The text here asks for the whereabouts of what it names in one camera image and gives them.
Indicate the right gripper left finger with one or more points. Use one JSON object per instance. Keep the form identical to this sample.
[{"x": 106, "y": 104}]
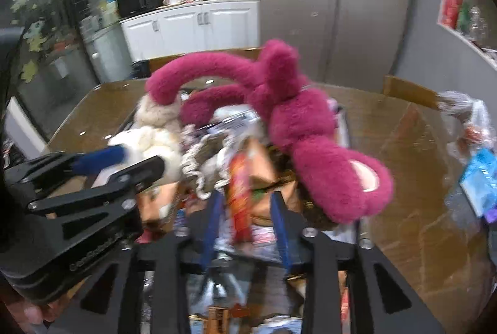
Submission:
[{"x": 110, "y": 301}]

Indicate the wall shelf unit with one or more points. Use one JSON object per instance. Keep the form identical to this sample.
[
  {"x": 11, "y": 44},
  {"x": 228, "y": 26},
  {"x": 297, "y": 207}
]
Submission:
[{"x": 476, "y": 26}]

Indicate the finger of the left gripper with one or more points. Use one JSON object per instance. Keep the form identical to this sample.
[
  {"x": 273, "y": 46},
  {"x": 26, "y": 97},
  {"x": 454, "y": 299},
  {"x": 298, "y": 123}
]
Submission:
[
  {"x": 121, "y": 185},
  {"x": 58, "y": 167}
]

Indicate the brown triangular paper packet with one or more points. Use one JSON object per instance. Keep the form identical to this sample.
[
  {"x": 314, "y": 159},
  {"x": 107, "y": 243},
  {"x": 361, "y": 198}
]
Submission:
[{"x": 270, "y": 170}]

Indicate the magenta plush bear toy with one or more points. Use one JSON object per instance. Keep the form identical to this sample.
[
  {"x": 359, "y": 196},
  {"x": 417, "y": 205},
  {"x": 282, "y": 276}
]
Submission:
[{"x": 344, "y": 183}]

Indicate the person's left hand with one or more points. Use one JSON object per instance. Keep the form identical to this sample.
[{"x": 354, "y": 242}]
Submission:
[{"x": 28, "y": 315}]

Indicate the translucent red lighter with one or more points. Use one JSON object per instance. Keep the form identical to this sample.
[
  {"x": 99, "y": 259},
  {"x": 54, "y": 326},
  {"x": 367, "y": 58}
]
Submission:
[{"x": 239, "y": 198}]

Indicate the wooden chair back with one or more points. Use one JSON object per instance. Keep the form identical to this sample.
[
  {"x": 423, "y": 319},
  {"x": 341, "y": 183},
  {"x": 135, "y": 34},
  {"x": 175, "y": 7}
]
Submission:
[{"x": 409, "y": 91}]

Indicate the cream plush toy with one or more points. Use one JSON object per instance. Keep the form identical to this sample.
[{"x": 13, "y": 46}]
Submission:
[{"x": 155, "y": 131}]

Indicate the clear plastic snack bag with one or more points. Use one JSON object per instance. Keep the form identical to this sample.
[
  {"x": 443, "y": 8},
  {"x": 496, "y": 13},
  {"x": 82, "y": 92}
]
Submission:
[{"x": 470, "y": 126}]

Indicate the white kitchen cabinet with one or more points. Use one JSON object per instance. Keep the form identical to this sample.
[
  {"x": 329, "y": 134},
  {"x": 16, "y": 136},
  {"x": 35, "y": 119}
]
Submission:
[{"x": 193, "y": 27}]

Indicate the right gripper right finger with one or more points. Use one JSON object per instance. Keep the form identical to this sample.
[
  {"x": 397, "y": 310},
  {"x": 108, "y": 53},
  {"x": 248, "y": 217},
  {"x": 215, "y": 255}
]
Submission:
[{"x": 380, "y": 298}]

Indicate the red gift box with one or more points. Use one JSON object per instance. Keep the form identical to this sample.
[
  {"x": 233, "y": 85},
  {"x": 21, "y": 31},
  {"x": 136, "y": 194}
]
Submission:
[{"x": 450, "y": 13}]

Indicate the black microwave oven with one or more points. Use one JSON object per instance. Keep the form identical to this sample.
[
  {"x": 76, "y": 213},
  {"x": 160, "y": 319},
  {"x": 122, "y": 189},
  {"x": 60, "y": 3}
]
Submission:
[{"x": 141, "y": 0}]

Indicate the blue tissue packet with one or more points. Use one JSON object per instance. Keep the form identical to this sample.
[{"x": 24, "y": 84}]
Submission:
[{"x": 478, "y": 182}]

